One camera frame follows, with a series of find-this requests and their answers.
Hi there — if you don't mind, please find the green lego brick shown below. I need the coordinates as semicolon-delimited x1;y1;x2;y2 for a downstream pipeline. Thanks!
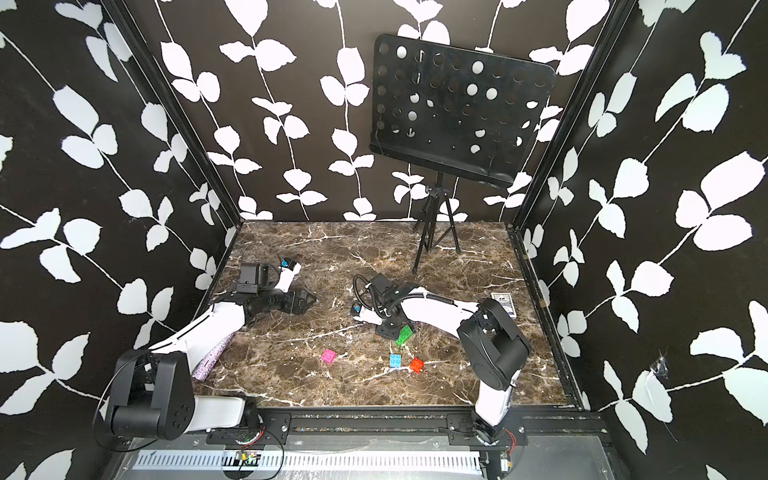
395;325;414;347

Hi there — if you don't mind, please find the blue lego brick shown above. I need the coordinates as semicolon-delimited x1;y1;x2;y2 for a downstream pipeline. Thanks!
389;354;402;369

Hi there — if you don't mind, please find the pink lego brick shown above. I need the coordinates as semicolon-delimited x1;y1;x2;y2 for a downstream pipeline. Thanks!
321;349;337;364

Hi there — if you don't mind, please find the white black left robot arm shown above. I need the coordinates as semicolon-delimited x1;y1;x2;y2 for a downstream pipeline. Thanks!
92;258;316;441

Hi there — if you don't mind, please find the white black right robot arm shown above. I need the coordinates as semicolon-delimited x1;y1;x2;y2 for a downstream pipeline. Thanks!
350;283;531;444

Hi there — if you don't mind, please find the red lego brick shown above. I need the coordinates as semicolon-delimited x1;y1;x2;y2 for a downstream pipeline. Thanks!
409;358;424;373

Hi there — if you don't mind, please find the black music stand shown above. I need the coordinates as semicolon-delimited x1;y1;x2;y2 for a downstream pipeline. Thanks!
370;34;557;252

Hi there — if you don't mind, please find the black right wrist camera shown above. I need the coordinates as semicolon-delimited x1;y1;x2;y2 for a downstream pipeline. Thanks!
367;274;398;316

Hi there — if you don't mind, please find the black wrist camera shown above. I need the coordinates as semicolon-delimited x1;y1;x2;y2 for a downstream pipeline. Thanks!
367;274;398;316
235;263;272;295

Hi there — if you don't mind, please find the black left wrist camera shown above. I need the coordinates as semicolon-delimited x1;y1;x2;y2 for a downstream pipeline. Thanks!
235;263;272;295

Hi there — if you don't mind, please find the black mounting rail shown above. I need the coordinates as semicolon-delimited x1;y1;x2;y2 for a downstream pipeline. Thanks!
206;407;613;448

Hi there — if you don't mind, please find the white perforated cable duct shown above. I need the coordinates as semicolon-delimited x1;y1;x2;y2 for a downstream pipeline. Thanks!
132;450;481;474

